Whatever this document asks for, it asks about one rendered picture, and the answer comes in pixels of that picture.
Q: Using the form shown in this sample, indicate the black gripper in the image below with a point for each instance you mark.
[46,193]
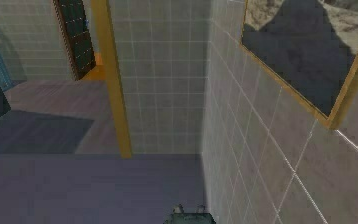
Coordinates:
[177,218]

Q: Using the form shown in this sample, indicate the dark brown room door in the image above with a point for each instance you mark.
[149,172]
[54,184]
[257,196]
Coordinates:
[77,36]

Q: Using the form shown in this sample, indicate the yellow wooden door frame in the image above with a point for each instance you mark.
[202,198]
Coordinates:
[115,100]

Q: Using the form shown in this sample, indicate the gold framed wall picture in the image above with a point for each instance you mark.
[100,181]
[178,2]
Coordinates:
[297,50]

